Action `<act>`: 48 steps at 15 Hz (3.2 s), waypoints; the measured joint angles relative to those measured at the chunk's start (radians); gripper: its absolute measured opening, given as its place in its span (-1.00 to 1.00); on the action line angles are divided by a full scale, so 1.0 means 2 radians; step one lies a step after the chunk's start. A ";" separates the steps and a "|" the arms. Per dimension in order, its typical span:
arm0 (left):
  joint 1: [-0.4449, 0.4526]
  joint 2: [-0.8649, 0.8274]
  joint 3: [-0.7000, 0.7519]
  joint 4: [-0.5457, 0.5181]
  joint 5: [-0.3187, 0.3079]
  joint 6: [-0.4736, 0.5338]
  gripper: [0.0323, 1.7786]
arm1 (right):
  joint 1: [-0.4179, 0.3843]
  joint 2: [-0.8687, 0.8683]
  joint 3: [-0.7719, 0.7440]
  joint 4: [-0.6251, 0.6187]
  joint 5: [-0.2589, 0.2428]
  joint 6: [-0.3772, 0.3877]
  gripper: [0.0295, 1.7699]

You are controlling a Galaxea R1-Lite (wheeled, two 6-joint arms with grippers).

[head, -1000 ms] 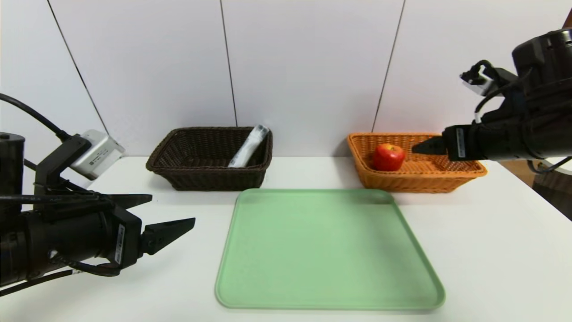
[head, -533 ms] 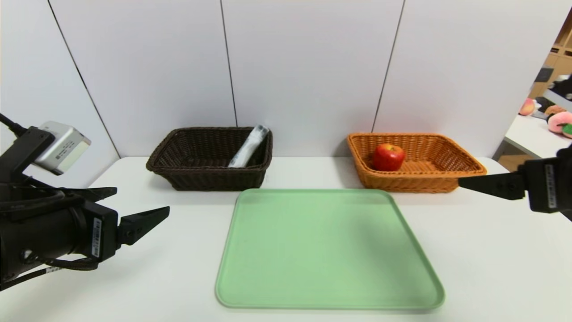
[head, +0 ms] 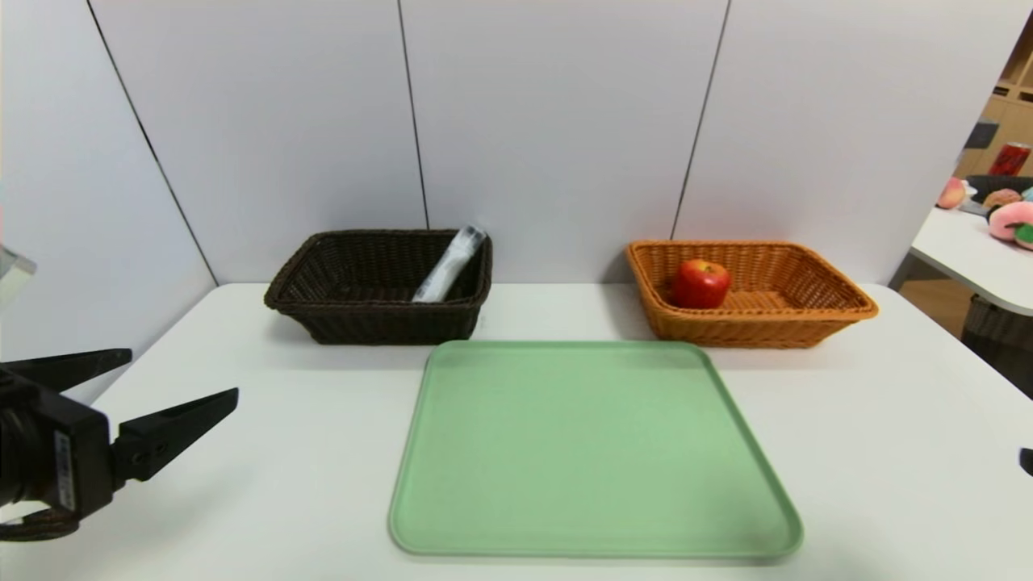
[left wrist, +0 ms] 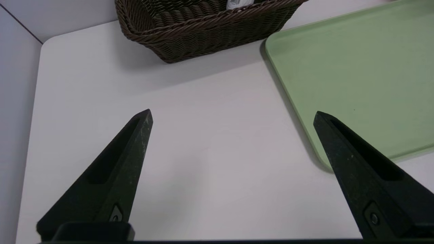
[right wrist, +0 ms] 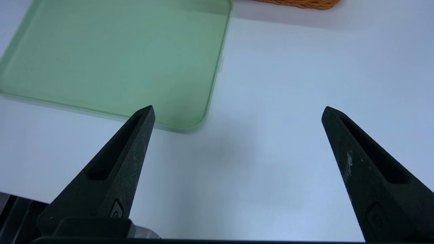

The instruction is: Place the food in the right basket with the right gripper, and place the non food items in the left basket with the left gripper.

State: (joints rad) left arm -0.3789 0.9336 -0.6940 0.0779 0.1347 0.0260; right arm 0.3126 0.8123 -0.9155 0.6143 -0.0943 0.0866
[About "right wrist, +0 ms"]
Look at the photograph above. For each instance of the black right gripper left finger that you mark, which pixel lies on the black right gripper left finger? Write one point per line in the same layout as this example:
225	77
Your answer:
118	183

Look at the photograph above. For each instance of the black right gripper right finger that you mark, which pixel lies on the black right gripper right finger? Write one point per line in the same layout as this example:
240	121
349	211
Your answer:
362	183

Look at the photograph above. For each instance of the orange wicker basket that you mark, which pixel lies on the orange wicker basket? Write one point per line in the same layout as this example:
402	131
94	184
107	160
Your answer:
298	3

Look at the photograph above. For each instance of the light green plastic tray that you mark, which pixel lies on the light green plastic tray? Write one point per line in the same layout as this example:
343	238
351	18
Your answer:
118	57

